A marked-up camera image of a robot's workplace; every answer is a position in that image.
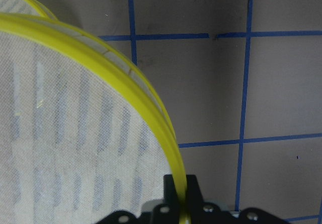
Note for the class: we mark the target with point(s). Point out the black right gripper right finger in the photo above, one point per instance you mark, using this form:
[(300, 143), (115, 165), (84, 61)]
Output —
[(193, 194)]

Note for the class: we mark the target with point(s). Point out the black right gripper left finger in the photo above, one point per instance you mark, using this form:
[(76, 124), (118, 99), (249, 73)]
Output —
[(170, 195)]

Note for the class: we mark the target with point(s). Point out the yellow rimmed steamer layer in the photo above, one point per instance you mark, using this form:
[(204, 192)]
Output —
[(26, 7), (83, 132)]

